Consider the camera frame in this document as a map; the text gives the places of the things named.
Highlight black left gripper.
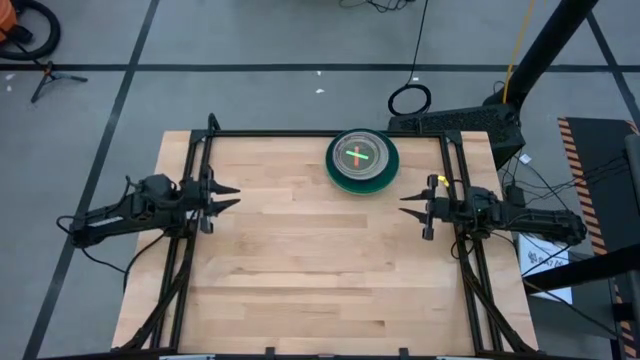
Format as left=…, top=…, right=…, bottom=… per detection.
left=182, top=168, right=242, bottom=221

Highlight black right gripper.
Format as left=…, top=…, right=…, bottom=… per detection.
left=398, top=174, right=476, bottom=229

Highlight small red translucent plate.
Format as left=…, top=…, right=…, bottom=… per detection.
left=338, top=137, right=384, bottom=175

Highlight white cardboard box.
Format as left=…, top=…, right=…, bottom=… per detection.
left=517, top=234, right=575, bottom=305

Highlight black metal beam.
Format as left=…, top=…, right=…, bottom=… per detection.
left=522, top=243, right=640, bottom=295

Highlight black hazard-striped platform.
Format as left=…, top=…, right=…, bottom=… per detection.
left=557, top=116, right=640, bottom=360

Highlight black slanted pole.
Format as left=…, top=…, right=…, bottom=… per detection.
left=482, top=0, right=601, bottom=114

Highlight black tripod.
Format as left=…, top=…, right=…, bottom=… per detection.
left=29, top=59, right=89, bottom=104

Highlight orange vacuum cleaner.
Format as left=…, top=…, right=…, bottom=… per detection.
left=0, top=0, right=19, bottom=44

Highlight black metal table frame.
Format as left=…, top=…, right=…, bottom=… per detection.
left=117, top=112, right=541, bottom=360

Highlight black coiled cable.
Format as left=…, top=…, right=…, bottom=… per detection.
left=387, top=0, right=433, bottom=117

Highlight black floor cable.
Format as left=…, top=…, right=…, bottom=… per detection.
left=55, top=214, right=171, bottom=296

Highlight yellow cable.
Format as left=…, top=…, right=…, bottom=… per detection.
left=502, top=0, right=537, bottom=105

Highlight black cable bundle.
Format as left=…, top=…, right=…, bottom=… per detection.
left=339, top=0, right=416, bottom=14

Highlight black vacuum hose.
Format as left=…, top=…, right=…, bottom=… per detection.
left=0, top=0, right=62, bottom=62

